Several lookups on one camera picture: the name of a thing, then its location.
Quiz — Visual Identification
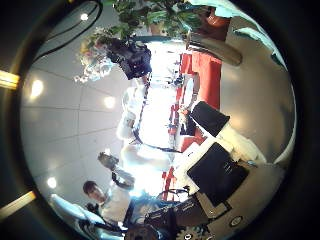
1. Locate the person in white shirt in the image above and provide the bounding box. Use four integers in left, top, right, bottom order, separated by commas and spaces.
81, 179, 134, 231

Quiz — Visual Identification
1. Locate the red sofa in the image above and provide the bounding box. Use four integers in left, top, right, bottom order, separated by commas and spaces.
161, 51, 224, 201

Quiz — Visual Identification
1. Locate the black curved ceiling track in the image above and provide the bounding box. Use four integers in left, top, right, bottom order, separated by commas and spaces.
33, 0, 104, 63

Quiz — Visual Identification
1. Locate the orange plant pot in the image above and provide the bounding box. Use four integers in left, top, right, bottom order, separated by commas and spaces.
204, 8, 233, 29

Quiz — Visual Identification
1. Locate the yellow ceiling light strip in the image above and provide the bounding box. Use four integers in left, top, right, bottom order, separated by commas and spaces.
0, 69, 21, 91
0, 189, 38, 221

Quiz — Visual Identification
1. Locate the green leafy potted plant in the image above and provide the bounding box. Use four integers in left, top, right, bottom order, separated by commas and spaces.
103, 0, 211, 39

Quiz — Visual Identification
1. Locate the white flower bouquet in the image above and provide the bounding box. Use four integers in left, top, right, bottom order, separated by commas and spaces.
73, 26, 118, 84

